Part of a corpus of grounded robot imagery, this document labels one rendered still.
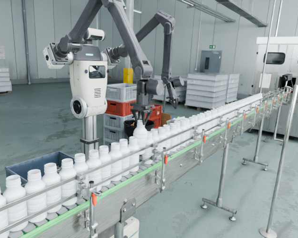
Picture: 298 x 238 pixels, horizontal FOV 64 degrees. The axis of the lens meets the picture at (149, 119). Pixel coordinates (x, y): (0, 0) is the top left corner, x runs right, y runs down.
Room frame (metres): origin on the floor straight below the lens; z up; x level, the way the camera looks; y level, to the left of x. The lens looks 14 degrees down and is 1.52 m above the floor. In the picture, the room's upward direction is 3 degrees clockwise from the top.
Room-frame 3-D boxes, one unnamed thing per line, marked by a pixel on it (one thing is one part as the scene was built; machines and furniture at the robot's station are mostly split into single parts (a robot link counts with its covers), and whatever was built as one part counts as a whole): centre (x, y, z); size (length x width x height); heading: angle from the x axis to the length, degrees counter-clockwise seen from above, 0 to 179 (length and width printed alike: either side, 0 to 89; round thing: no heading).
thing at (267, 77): (5.18, -2.43, 1.22); 0.23 x 0.03 x 0.32; 54
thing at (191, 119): (1.54, -0.28, 1.08); 0.06 x 0.06 x 0.17
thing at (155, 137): (1.21, -0.03, 1.08); 0.06 x 0.06 x 0.17
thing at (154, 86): (1.09, 0.00, 1.43); 0.12 x 0.09 x 0.12; 54
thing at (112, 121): (3.88, 0.42, 0.55); 0.61 x 0.41 x 0.22; 151
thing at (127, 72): (11.51, 1.09, 0.55); 0.40 x 0.40 x 1.10; 54
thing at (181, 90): (9.08, -0.86, 0.50); 1.23 x 1.05 x 1.00; 142
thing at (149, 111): (1.11, 0.03, 1.26); 0.07 x 0.07 x 0.09; 54
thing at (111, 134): (3.88, 0.42, 0.33); 0.61 x 0.41 x 0.22; 150
